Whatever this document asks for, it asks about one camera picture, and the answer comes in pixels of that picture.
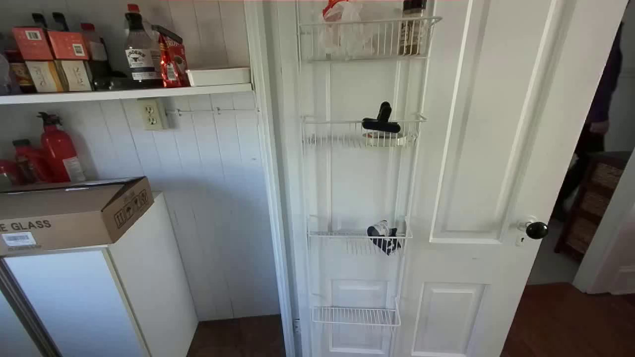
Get red white bag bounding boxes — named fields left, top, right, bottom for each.
left=321, top=0, right=379, bottom=58

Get red tan carton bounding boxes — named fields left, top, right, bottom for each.
left=46, top=29, right=95, bottom=94
left=10, top=27, right=65, bottom=96

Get red fire extinguisher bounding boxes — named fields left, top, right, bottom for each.
left=36, top=110, right=87, bottom=185

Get white wall shelf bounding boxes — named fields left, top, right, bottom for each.
left=0, top=82, right=256, bottom=108

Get dark bottle with red cap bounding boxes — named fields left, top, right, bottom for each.
left=77, top=23, right=113, bottom=92

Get black white patterned item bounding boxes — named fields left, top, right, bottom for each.
left=365, top=221, right=405, bottom=257

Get black door knob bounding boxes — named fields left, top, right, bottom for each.
left=524, top=221, right=550, bottom=243

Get brown cardboard box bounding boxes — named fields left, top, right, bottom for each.
left=0, top=175, right=157, bottom=259

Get brown wooden dresser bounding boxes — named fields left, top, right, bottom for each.
left=554, top=150, right=631, bottom=265

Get white flat box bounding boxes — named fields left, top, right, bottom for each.
left=185, top=66, right=252, bottom=90

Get white wire door tray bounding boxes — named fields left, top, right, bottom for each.
left=306, top=215, right=413, bottom=257
left=312, top=304, right=403, bottom=330
left=300, top=114, right=427, bottom=150
left=296, top=15, right=444, bottom=66

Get orange round object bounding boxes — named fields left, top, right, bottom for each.
left=361, top=130, right=411, bottom=150

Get beige wall outlet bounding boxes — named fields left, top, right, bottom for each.
left=137, top=98, right=171, bottom=134

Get white cabinet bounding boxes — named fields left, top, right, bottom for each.
left=0, top=195, right=200, bottom=357

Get person in dark clothes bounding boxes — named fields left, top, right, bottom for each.
left=562, top=23, right=625, bottom=221

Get clear labelled liquor bottle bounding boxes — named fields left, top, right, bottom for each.
left=121, top=3, right=163, bottom=88

